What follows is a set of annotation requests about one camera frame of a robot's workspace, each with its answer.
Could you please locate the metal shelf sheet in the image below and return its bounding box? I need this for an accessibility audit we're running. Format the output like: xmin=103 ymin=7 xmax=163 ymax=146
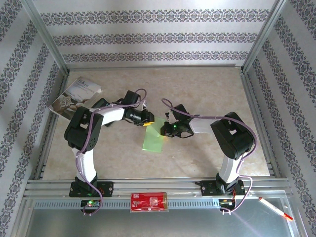
xmin=23 ymin=197 xmax=301 ymax=237

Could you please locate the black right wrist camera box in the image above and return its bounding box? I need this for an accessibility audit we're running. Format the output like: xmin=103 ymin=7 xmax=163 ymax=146
xmin=169 ymin=103 xmax=191 ymax=121

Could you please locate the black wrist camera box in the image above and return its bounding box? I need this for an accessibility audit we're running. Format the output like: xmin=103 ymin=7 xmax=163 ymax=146
xmin=122 ymin=90 xmax=142 ymax=107
xmin=169 ymin=103 xmax=191 ymax=121

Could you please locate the white red pen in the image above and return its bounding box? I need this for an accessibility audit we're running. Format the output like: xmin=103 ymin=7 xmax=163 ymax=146
xmin=258 ymin=197 xmax=294 ymax=221

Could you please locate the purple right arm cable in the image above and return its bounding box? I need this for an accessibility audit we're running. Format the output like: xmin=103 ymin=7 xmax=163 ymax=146
xmin=161 ymin=98 xmax=259 ymax=215

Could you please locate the aluminium table edge rail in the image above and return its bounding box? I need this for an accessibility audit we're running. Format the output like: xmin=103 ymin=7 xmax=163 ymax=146
xmin=66 ymin=64 xmax=244 ymax=73
xmin=34 ymin=70 xmax=71 ymax=180
xmin=240 ymin=69 xmax=281 ymax=178

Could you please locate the red packet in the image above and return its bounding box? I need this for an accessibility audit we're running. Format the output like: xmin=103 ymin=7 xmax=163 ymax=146
xmin=130 ymin=192 xmax=170 ymax=213

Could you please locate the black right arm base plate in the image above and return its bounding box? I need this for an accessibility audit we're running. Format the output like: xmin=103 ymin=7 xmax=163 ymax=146
xmin=195 ymin=180 xmax=246 ymax=198

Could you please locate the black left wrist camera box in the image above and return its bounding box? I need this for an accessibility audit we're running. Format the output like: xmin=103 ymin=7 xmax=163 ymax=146
xmin=122 ymin=90 xmax=142 ymax=107

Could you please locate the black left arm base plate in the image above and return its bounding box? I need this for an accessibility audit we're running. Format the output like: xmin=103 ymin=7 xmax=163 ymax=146
xmin=69 ymin=181 xmax=115 ymax=198

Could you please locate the aluminium corner post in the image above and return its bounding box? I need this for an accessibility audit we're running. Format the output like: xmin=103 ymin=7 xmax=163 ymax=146
xmin=21 ymin=0 xmax=70 ymax=75
xmin=241 ymin=0 xmax=288 ymax=72

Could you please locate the softcover book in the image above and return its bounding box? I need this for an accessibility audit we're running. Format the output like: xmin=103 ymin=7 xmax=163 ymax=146
xmin=48 ymin=76 xmax=103 ymax=121

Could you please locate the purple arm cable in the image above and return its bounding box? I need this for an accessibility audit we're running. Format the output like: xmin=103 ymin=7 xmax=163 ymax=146
xmin=75 ymin=88 xmax=148 ymax=216
xmin=161 ymin=98 xmax=259 ymax=215

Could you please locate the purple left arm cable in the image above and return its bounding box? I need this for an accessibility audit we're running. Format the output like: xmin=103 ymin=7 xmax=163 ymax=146
xmin=75 ymin=88 xmax=148 ymax=216

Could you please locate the aluminium mounting rail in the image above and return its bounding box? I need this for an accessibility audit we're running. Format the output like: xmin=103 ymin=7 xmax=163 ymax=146
xmin=23 ymin=178 xmax=293 ymax=198

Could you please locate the grey slotted cable duct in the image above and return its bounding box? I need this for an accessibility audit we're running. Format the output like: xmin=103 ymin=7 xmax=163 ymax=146
xmin=33 ymin=199 xmax=221 ymax=210

